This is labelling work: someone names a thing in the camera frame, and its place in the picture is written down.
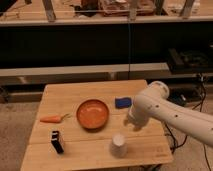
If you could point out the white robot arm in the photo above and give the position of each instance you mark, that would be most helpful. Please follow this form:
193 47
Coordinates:
152 102

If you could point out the black eraser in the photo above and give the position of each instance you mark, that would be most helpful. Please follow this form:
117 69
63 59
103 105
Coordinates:
56 142

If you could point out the blue sponge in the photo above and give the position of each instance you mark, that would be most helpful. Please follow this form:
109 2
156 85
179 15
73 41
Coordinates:
124 102

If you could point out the orange bowl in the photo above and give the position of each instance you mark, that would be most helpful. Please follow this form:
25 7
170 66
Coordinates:
92 114

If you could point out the long metal shelf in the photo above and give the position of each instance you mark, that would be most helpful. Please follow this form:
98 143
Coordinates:
45 75

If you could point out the wooden table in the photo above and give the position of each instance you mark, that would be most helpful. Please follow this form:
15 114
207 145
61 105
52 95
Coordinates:
90 150

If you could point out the orange carrot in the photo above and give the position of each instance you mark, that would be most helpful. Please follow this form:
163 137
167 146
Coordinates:
54 118

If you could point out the black power adapter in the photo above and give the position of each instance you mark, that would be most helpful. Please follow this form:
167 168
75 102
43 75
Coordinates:
177 99

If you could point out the black box on shelf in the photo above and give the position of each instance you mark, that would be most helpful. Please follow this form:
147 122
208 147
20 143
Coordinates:
190 62

